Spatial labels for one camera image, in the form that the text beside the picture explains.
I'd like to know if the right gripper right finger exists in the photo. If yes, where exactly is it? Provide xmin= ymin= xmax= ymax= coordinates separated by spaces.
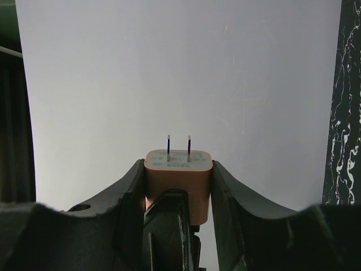
xmin=211 ymin=161 xmax=360 ymax=270

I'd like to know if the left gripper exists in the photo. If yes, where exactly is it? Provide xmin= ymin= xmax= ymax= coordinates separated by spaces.
xmin=142 ymin=189 xmax=205 ymax=270

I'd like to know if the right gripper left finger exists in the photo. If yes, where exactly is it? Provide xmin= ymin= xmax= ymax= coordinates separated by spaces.
xmin=1 ymin=159 xmax=145 ymax=270

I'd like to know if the salmon pink small adapter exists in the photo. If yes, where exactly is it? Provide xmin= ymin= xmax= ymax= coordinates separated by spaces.
xmin=144 ymin=136 xmax=213 ymax=226

